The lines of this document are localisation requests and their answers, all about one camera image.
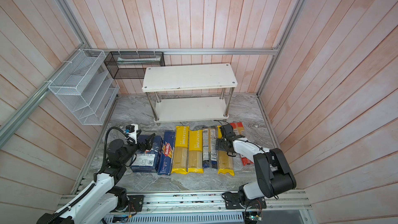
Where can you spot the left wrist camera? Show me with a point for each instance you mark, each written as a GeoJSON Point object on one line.
{"type": "Point", "coordinates": [131, 133]}

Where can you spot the dark blue clear spaghetti bag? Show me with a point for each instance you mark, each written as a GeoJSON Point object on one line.
{"type": "Point", "coordinates": [209, 136]}

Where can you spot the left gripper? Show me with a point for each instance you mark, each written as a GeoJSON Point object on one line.
{"type": "Point", "coordinates": [148, 144]}

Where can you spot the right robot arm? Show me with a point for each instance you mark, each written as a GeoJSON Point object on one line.
{"type": "Point", "coordinates": [273, 173]}

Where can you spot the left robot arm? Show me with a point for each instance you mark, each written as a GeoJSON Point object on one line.
{"type": "Point", "coordinates": [103, 195]}

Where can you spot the white wire mesh rack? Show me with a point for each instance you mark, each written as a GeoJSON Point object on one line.
{"type": "Point", "coordinates": [85, 91]}

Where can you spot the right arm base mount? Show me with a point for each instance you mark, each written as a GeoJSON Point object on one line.
{"type": "Point", "coordinates": [239, 201]}

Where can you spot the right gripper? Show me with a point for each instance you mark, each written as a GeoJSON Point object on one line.
{"type": "Point", "coordinates": [219, 143]}

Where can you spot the wide blue Barilla pasta box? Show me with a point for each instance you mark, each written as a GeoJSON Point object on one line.
{"type": "Point", "coordinates": [148, 161]}

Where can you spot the yellow pastatime spaghetti bag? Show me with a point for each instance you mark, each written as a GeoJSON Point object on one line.
{"type": "Point", "coordinates": [180, 155]}
{"type": "Point", "coordinates": [224, 161]}
{"type": "Point", "coordinates": [195, 152]}

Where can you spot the narrow blue Barilla spaghetti box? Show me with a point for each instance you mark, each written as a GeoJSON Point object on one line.
{"type": "Point", "coordinates": [166, 156]}

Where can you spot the red spaghetti bag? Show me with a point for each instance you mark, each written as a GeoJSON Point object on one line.
{"type": "Point", "coordinates": [238, 129]}

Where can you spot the white two-tier shelf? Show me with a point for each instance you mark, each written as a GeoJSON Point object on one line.
{"type": "Point", "coordinates": [190, 77]}

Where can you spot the black wire mesh basket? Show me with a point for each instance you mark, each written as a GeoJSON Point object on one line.
{"type": "Point", "coordinates": [132, 64]}

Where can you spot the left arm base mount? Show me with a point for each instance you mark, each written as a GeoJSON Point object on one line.
{"type": "Point", "coordinates": [133, 203]}

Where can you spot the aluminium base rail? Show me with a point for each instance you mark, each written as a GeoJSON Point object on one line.
{"type": "Point", "coordinates": [195, 205]}

